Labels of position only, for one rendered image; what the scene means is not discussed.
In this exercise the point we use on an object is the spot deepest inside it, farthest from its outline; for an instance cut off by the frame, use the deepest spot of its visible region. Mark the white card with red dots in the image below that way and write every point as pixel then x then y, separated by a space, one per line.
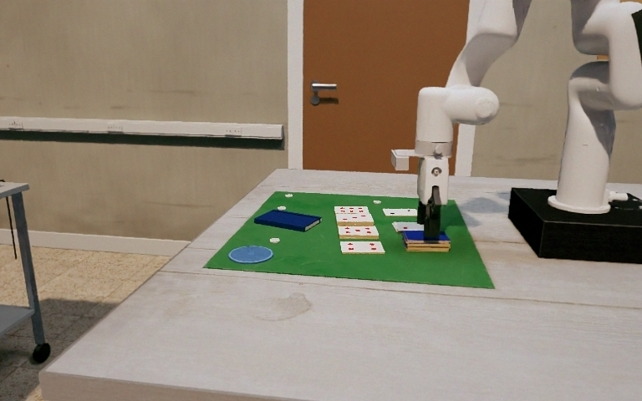
pixel 351 210
pixel 358 231
pixel 361 247
pixel 354 218

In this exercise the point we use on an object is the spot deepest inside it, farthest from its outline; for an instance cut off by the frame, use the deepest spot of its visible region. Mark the blue round disc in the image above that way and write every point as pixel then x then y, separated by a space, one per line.
pixel 250 254

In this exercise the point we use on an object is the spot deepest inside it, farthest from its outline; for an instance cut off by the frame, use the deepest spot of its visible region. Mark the green felt card mat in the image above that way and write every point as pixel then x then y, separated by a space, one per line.
pixel 317 251

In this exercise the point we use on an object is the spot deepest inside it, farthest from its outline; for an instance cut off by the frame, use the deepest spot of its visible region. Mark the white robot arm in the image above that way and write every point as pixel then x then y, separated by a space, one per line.
pixel 599 27

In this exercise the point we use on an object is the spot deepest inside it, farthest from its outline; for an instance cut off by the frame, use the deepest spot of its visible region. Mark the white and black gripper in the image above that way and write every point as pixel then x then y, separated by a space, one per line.
pixel 428 180

